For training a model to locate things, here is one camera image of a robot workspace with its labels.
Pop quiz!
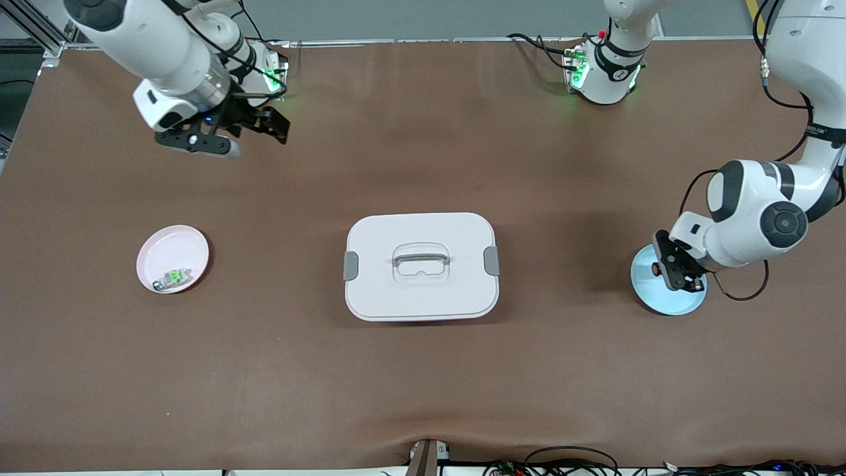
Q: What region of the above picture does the pale pink round plate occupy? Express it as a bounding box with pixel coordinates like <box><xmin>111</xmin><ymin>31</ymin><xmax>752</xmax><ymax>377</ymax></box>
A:
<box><xmin>135</xmin><ymin>225</ymin><xmax>211</xmax><ymax>295</ymax></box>

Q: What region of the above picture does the green clear small connector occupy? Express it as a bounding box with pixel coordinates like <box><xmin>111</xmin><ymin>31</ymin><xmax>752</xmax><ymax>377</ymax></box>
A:
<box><xmin>152</xmin><ymin>268</ymin><xmax>194</xmax><ymax>292</ymax></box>

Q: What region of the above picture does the aluminium table edge rail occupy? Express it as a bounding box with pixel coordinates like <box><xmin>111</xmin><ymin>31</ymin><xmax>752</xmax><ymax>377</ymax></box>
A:
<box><xmin>40</xmin><ymin>36</ymin><xmax>761</xmax><ymax>52</ymax></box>

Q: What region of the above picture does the brown table mat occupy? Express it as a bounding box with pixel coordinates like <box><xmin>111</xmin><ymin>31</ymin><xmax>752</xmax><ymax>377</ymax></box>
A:
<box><xmin>0</xmin><ymin>40</ymin><xmax>846</xmax><ymax>473</ymax></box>

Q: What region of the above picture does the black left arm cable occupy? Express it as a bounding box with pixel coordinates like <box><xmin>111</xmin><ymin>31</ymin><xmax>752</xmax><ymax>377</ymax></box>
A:
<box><xmin>679</xmin><ymin>0</ymin><xmax>817</xmax><ymax>302</ymax></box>

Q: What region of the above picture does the aluminium frame post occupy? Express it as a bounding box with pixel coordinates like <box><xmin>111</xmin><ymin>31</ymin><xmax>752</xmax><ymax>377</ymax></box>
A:
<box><xmin>0</xmin><ymin>0</ymin><xmax>67</xmax><ymax>60</ymax></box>

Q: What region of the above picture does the white lidded storage box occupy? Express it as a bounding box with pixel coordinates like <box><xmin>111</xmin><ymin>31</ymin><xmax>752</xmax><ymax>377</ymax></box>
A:
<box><xmin>344</xmin><ymin>212</ymin><xmax>501</xmax><ymax>323</ymax></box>

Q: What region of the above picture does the grey box lid handle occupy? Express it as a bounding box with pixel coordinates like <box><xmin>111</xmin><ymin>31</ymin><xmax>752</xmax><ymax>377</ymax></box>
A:
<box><xmin>393</xmin><ymin>250</ymin><xmax>451</xmax><ymax>268</ymax></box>

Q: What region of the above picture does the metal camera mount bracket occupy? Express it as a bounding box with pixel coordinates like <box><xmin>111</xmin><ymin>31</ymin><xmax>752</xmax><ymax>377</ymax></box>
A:
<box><xmin>406</xmin><ymin>438</ymin><xmax>451</xmax><ymax>476</ymax></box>

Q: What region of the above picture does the black arm base cable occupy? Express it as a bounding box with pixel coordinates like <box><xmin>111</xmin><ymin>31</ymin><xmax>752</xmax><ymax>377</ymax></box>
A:
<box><xmin>506</xmin><ymin>33</ymin><xmax>582</xmax><ymax>70</ymax></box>

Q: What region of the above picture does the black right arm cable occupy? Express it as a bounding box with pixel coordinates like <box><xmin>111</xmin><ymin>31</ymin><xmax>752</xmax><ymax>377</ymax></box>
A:
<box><xmin>169</xmin><ymin>0</ymin><xmax>289</xmax><ymax>100</ymax></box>

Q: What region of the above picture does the black looped cable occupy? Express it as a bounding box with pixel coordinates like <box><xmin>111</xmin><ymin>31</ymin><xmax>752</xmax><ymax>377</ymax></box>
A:
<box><xmin>524</xmin><ymin>446</ymin><xmax>620</xmax><ymax>476</ymax></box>

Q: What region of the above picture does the light blue round plate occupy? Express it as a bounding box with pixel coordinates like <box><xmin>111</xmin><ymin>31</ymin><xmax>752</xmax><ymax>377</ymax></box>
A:
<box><xmin>629</xmin><ymin>242</ymin><xmax>708</xmax><ymax>317</ymax></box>

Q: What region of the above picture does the black cable bundle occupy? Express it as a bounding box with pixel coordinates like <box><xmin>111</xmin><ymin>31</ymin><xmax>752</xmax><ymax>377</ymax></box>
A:
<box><xmin>661</xmin><ymin>459</ymin><xmax>846</xmax><ymax>476</ymax></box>

